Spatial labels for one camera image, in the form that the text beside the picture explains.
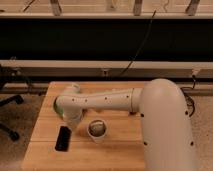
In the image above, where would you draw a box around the black rectangular eraser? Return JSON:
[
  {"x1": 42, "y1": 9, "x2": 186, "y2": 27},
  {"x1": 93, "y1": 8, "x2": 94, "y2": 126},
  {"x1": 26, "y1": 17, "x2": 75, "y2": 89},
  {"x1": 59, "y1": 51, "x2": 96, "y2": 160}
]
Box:
[{"x1": 55, "y1": 126, "x2": 71, "y2": 152}]

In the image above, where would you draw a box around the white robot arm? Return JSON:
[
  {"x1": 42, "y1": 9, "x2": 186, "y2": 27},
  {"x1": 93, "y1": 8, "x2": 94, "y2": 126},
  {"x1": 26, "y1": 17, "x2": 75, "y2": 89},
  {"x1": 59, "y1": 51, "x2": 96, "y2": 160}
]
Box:
[{"x1": 53, "y1": 79, "x2": 199, "y2": 171}]

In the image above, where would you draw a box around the white paper cup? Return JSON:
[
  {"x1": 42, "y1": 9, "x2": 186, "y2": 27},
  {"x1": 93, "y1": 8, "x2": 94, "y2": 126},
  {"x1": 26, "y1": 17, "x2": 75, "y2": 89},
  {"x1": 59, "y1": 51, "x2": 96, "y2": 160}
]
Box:
[{"x1": 87, "y1": 119, "x2": 107, "y2": 143}]

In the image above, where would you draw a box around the green bowl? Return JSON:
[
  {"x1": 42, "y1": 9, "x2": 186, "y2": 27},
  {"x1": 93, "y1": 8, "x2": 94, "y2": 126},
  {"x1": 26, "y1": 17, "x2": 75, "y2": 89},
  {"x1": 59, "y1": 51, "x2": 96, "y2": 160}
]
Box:
[{"x1": 53, "y1": 99, "x2": 63, "y2": 117}]

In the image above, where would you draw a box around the black office chair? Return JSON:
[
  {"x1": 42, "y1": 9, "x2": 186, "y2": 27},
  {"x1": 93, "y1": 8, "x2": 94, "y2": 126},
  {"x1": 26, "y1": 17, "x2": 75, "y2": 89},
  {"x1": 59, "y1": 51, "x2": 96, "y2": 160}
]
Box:
[{"x1": 0, "y1": 65, "x2": 24, "y2": 141}]

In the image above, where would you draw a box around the black hanging cable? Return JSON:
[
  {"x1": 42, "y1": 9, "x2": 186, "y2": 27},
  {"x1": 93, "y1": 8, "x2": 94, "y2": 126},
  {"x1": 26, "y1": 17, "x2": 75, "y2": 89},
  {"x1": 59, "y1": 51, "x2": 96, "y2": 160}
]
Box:
[{"x1": 116, "y1": 9, "x2": 157, "y2": 78}]

